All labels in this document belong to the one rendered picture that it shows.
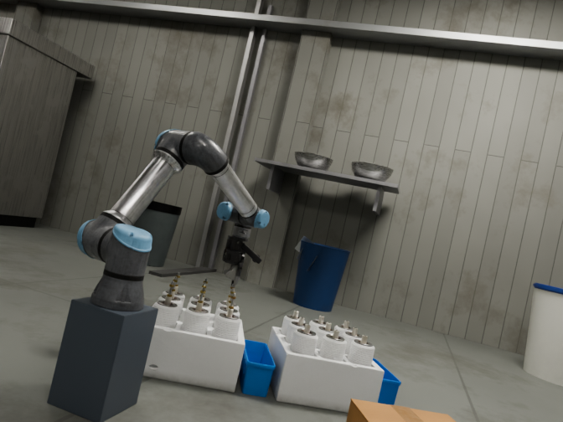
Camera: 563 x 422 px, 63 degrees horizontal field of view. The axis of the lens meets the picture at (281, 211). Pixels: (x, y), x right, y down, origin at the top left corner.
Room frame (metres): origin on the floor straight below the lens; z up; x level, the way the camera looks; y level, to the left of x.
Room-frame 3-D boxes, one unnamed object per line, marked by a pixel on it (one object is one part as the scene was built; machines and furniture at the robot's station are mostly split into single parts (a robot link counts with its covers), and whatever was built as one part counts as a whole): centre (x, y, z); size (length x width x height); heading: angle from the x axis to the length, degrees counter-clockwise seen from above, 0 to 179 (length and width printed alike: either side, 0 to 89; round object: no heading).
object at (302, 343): (1.80, -0.20, 0.16); 0.10 x 0.10 x 0.18
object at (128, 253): (1.38, 0.42, 0.47); 0.13 x 0.12 x 0.14; 55
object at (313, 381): (1.94, -0.30, 0.09); 0.39 x 0.39 x 0.18; 9
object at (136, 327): (1.38, 0.41, 0.15); 0.18 x 0.18 x 0.30; 74
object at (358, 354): (1.84, -0.43, 0.16); 0.10 x 0.10 x 0.18
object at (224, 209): (1.91, 0.19, 0.64); 0.11 x 0.11 x 0.08; 55
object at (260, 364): (1.86, -0.03, 0.06); 0.30 x 0.11 x 0.12; 8
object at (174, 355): (1.87, 0.24, 0.09); 0.39 x 0.39 x 0.18; 7
